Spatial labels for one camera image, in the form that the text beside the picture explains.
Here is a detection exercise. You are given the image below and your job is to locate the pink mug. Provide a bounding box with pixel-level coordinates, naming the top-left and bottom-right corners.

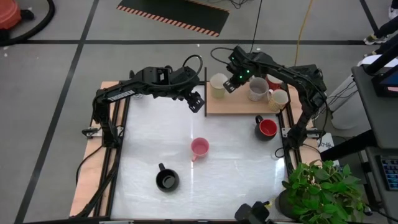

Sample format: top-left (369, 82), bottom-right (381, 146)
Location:
top-left (190, 137), bottom-right (210, 162)

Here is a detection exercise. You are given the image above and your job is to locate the potted green plant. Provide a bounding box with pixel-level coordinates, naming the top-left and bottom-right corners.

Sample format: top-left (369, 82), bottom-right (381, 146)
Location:
top-left (278, 159), bottom-right (363, 224)

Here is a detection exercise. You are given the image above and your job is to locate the all-black mug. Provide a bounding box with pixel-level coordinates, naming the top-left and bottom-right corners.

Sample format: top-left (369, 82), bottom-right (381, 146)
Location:
top-left (155, 162), bottom-right (180, 193)

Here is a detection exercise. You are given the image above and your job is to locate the black hanging cable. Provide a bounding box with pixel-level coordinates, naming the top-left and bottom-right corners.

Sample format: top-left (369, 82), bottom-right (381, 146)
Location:
top-left (248, 0), bottom-right (264, 54)

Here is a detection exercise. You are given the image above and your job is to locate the yellow-green mug white handle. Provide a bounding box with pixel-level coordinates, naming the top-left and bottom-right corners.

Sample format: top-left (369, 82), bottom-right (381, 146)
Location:
top-left (209, 72), bottom-right (229, 100)

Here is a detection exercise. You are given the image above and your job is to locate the black right frame rail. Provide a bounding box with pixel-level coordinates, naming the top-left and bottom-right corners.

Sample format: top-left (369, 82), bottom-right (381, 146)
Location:
top-left (274, 80), bottom-right (305, 181)

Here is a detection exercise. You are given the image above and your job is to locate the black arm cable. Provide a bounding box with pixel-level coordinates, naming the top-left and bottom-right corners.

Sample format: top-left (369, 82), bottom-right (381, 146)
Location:
top-left (146, 54), bottom-right (205, 90)
top-left (210, 47), bottom-right (233, 66)

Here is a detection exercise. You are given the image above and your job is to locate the black device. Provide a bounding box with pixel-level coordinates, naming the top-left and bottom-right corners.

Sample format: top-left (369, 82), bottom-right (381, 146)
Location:
top-left (234, 200), bottom-right (272, 224)

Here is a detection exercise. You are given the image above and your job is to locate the person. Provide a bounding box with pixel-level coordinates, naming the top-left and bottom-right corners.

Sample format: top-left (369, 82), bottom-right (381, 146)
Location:
top-left (363, 4), bottom-right (398, 46)

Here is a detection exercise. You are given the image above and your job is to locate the black mug red inside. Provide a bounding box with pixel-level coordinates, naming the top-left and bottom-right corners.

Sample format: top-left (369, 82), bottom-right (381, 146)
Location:
top-left (254, 114), bottom-right (279, 142)

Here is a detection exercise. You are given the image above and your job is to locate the yellow hanging cable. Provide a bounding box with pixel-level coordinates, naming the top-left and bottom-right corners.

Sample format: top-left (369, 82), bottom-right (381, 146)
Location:
top-left (294, 0), bottom-right (313, 67)

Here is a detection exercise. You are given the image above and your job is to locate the black left frame rail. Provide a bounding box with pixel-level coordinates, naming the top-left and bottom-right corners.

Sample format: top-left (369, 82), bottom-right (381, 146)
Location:
top-left (74, 80), bottom-right (131, 218)

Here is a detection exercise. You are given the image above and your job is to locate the black vacuum hose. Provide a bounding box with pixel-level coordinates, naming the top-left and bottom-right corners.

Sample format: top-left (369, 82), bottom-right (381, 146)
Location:
top-left (0, 0), bottom-right (56, 47)

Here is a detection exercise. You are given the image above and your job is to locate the grey side desk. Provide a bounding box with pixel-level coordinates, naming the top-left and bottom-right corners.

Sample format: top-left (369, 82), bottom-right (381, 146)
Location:
top-left (351, 63), bottom-right (398, 215)

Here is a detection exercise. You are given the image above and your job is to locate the black upright divider post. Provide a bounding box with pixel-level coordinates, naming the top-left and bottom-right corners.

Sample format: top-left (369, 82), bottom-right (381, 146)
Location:
top-left (203, 66), bottom-right (207, 117)

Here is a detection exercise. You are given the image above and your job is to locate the black hazard-striped floor mat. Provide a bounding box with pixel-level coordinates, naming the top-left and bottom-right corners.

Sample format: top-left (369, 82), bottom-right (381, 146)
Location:
top-left (116, 0), bottom-right (230, 38)

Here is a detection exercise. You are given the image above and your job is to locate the wooden shelf board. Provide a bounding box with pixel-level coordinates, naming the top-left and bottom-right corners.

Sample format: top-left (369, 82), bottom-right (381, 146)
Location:
top-left (205, 81), bottom-right (307, 114)

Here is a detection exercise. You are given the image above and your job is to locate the orange vacuum cleaner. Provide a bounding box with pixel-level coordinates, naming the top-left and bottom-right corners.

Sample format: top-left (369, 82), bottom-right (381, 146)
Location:
top-left (0, 0), bottom-right (22, 30)

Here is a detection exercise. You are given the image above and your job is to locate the yellow dotted mug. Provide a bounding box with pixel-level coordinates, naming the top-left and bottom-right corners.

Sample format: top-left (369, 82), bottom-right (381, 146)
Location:
top-left (267, 88), bottom-right (289, 112)

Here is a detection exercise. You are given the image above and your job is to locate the black frame rail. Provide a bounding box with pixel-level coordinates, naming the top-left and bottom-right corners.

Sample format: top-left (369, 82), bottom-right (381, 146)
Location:
top-left (74, 80), bottom-right (131, 218)
top-left (274, 80), bottom-right (305, 181)

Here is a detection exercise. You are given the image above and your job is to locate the backlit keyboard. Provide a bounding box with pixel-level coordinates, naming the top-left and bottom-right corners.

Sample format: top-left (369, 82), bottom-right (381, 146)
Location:
top-left (376, 154), bottom-right (398, 192)

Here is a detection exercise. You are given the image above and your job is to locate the white paper sheet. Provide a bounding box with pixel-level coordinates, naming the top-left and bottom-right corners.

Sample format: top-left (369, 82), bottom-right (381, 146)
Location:
top-left (317, 133), bottom-right (336, 162)

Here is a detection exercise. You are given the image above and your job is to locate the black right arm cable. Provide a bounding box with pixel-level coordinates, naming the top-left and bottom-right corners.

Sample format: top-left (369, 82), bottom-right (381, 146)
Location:
top-left (210, 47), bottom-right (233, 66)

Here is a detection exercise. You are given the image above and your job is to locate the black monitor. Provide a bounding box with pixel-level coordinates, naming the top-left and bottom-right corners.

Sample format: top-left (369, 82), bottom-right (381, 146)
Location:
top-left (370, 67), bottom-right (398, 98)

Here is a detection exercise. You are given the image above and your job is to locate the grey patterned mug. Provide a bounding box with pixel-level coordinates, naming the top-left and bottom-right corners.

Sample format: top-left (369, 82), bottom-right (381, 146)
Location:
top-left (248, 77), bottom-right (270, 102)

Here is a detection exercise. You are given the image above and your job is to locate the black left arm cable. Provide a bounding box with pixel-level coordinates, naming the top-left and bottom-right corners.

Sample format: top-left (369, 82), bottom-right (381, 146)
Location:
top-left (146, 54), bottom-right (205, 90)

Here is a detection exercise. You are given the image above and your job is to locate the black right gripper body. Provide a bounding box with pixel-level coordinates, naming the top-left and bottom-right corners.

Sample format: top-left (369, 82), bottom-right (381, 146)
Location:
top-left (228, 45), bottom-right (259, 86)

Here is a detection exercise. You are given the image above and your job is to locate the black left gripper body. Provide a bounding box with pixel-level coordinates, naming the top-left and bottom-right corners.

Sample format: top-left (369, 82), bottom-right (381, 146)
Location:
top-left (174, 66), bottom-right (200, 97)

